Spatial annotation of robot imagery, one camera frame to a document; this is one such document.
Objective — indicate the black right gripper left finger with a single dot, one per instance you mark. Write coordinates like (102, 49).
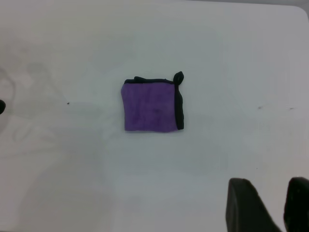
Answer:
(246, 210)

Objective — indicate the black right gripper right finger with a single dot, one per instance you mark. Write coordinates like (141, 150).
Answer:
(298, 205)

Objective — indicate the purple cloth with black trim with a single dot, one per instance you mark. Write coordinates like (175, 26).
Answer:
(148, 108)

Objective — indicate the black liquid spill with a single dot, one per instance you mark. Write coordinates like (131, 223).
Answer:
(2, 106)

